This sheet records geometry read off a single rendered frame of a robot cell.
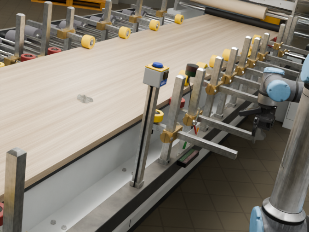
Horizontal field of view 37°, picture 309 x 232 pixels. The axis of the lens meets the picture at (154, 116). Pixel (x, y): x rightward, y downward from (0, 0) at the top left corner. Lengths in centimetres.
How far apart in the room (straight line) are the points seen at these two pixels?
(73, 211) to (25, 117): 43
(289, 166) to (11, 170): 88
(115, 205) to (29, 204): 33
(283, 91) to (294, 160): 52
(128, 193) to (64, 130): 35
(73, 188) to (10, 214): 70
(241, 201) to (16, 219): 233
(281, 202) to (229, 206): 168
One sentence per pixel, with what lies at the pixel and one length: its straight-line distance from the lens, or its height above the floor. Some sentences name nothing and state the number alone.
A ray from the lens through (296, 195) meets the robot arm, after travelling 163.
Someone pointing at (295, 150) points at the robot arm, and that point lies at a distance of 156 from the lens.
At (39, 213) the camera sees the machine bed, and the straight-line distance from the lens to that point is 180.
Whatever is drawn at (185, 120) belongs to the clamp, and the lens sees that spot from 228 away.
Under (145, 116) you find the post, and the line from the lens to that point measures 180.
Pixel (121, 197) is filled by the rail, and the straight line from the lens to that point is 187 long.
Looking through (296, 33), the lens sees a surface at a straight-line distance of 467.
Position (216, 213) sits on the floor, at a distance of 319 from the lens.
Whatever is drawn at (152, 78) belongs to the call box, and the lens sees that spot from 172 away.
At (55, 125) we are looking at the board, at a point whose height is 90.
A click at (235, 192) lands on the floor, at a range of 348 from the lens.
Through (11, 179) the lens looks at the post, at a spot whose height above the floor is 108.
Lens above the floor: 172
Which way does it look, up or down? 23 degrees down
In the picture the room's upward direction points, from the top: 10 degrees clockwise
